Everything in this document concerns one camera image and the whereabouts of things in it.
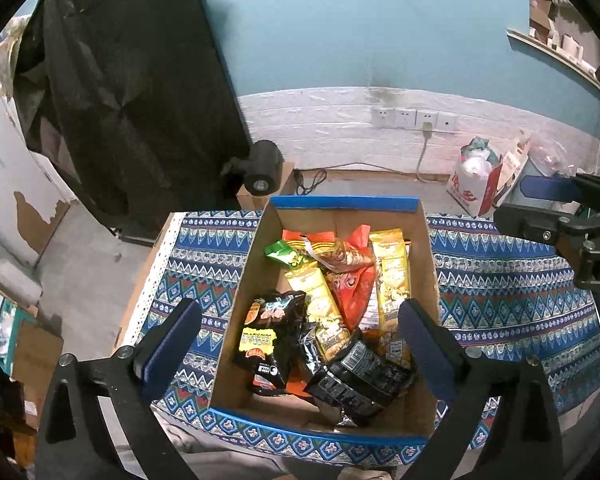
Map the red and white paper bag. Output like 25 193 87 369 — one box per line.
446 137 503 217

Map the clear plastic bag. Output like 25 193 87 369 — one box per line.
530 132 581 176

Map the large orange snack packet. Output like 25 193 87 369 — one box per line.
317 224 377 281

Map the cardboard box with blue rim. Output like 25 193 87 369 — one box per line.
207 195 443 448

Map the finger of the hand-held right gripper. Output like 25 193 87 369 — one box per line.
494 201 597 267
522 172 600 213

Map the small cardboard box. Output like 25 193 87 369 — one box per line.
237 160 298 211

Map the orange-red snack packet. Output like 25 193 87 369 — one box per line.
326 266 379 332

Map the cardboard carton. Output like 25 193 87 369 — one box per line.
10 320 66 411

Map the long yellow snack packet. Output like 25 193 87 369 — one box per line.
368 228 414 367

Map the blue patterned tablecloth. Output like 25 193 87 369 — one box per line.
115 210 600 466

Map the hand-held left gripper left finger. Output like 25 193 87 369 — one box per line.
34 298 203 480

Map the grey plug with cable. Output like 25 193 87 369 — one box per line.
300 122 451 183

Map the brown cardboard box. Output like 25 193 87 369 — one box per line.
527 0 556 41

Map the red-orange snack packet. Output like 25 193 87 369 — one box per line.
281 229 337 257

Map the white wall shelf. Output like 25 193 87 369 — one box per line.
506 27 600 93

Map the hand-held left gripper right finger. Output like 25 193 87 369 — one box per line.
397 299 566 480

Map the black cloth backdrop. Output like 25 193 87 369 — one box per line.
10 0 253 246

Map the black floor cable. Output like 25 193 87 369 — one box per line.
292 169 328 196

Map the green snack packet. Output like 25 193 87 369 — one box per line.
264 239 317 270

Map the black printed snack packet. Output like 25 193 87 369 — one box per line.
231 289 309 395

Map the plain black snack packet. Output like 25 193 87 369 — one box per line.
299 324 417 428

